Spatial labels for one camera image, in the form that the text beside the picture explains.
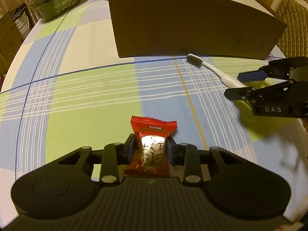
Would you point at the white toothbrush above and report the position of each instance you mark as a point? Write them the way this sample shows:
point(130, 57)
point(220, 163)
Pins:
point(226, 78)

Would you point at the red candy packet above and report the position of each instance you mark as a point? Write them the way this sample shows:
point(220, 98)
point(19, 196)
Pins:
point(149, 154)

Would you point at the quilted chair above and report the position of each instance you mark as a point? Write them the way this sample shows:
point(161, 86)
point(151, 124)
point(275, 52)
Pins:
point(296, 28)

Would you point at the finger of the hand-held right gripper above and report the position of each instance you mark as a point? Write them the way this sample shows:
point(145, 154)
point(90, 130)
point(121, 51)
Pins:
point(240, 93)
point(251, 76)

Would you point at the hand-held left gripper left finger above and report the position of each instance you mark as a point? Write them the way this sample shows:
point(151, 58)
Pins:
point(131, 149)

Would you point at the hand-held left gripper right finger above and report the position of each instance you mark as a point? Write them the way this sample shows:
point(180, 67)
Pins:
point(169, 150)

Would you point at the brown cardboard box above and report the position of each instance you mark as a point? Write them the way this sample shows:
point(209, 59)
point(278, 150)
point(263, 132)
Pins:
point(192, 28)

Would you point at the stack of metal bowls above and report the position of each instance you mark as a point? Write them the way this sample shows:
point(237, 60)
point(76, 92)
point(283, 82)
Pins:
point(21, 21)

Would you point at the instant noodle pack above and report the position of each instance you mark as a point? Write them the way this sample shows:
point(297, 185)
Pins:
point(60, 2)

